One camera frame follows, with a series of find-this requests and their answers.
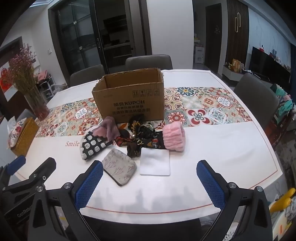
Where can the clothes rack with teal clothing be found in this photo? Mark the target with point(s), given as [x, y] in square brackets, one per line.
[283, 104]

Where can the white shoe rack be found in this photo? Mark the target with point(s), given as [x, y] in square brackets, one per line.
[47, 88]

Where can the glass vase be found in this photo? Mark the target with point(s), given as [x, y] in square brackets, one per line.
[37, 106]

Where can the dark brown scrunchie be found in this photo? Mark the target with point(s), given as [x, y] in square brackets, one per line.
[134, 150]

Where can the yellow gift bags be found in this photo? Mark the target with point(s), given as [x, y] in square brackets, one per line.
[236, 64]

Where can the black television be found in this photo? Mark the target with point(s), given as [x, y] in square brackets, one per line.
[268, 63]

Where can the glass sliding door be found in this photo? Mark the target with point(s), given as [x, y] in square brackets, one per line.
[74, 46]

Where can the pink cloth item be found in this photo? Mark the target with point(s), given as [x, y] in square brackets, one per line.
[42, 76]

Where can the black pouch with white dots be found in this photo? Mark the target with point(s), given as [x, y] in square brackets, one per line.
[93, 146]

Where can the brown cardboard box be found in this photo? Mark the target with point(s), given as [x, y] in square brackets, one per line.
[129, 106]

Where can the red wall decoration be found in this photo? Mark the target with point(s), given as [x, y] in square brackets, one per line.
[4, 80]

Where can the grey dining chair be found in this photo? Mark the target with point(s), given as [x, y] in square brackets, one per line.
[148, 62]
[86, 75]
[256, 97]

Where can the yellow woven tissue box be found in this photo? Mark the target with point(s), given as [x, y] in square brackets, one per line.
[25, 138]

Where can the white drawer cabinet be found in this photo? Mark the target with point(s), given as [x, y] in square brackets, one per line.
[199, 54]

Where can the grey floral pouch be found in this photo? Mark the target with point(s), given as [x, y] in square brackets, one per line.
[118, 165]

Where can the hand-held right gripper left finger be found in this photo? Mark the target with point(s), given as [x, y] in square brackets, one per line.
[89, 183]

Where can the yellow plastic toy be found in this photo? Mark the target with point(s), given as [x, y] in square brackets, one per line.
[281, 201]

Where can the white television cabinet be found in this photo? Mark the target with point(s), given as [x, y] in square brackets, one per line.
[233, 74]

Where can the black floral scarf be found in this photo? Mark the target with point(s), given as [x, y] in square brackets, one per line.
[150, 140]
[137, 124]

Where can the dark interior door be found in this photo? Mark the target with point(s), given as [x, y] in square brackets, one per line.
[214, 39]

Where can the pink fluffy headband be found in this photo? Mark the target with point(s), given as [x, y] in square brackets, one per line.
[173, 136]

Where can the red black patterned bow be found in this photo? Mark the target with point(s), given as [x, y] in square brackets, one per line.
[121, 139]

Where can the purple fluffy cloth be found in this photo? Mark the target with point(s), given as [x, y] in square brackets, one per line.
[107, 129]

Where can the pink dried flowers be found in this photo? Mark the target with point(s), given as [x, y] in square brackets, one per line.
[23, 69]

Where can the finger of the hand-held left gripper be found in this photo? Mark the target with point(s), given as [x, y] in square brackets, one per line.
[47, 165]
[15, 165]

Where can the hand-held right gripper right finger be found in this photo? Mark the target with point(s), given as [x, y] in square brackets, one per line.
[211, 185]

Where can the white cloth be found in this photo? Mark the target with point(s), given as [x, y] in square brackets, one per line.
[155, 162]

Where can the floral fabric cover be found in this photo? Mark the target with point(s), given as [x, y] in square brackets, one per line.
[15, 132]

